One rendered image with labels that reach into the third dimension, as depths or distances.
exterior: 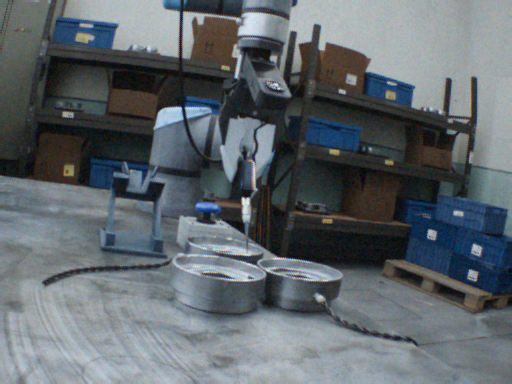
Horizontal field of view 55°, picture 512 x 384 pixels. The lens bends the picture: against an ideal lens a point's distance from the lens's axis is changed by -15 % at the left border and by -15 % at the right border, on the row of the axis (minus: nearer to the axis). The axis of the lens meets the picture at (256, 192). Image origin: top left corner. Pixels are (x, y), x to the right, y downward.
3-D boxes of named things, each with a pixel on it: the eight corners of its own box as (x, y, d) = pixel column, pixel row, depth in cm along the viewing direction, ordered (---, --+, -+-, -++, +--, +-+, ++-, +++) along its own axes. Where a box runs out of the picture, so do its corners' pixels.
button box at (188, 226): (230, 257, 88) (234, 226, 87) (185, 253, 85) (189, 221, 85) (216, 245, 95) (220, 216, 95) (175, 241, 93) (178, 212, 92)
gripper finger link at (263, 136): (259, 181, 89) (263, 121, 88) (271, 186, 83) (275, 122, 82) (239, 180, 88) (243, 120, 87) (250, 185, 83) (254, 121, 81)
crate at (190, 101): (233, 132, 469) (237, 106, 467) (247, 134, 434) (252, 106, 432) (172, 124, 451) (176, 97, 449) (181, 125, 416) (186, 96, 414)
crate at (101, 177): (148, 189, 451) (151, 162, 449) (152, 196, 415) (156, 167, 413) (88, 182, 436) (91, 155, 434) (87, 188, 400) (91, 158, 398)
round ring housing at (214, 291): (185, 314, 56) (190, 277, 55) (157, 284, 65) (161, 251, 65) (276, 316, 60) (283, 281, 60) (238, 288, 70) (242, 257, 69)
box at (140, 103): (163, 122, 407) (172, 72, 404) (97, 114, 390) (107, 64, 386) (154, 121, 447) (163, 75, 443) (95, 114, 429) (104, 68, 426)
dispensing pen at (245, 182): (241, 246, 75) (238, 137, 83) (232, 257, 78) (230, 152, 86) (257, 248, 76) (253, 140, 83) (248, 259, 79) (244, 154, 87)
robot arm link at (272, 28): (296, 20, 80) (244, 9, 77) (292, 47, 80) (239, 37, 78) (280, 26, 87) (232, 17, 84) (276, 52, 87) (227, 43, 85)
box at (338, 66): (370, 97, 465) (374, 56, 461) (312, 82, 440) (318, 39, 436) (344, 96, 502) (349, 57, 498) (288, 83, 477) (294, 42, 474)
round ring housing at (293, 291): (238, 287, 71) (243, 256, 70) (309, 288, 75) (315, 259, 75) (275, 314, 61) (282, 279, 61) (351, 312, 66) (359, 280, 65)
